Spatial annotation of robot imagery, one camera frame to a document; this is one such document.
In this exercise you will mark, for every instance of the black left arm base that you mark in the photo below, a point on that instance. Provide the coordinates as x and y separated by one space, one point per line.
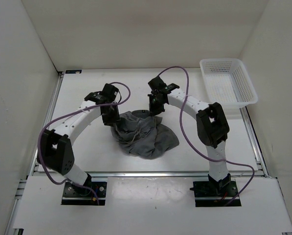
76 196

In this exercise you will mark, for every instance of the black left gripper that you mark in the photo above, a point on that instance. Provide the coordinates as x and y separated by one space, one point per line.
109 121

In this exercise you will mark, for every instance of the grey drawstring shorts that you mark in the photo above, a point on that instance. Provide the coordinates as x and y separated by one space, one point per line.
140 134

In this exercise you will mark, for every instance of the aluminium table edge rail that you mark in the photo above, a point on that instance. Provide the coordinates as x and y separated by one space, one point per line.
242 173

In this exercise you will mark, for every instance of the white perforated plastic basket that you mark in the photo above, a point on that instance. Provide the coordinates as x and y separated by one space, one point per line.
228 83

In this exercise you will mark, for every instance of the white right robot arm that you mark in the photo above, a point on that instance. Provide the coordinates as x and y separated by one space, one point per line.
212 126

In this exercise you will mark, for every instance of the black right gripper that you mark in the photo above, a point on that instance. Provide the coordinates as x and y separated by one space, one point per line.
153 110

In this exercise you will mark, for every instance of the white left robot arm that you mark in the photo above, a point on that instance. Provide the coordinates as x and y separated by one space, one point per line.
55 146

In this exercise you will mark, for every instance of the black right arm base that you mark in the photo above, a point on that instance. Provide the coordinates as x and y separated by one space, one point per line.
206 195

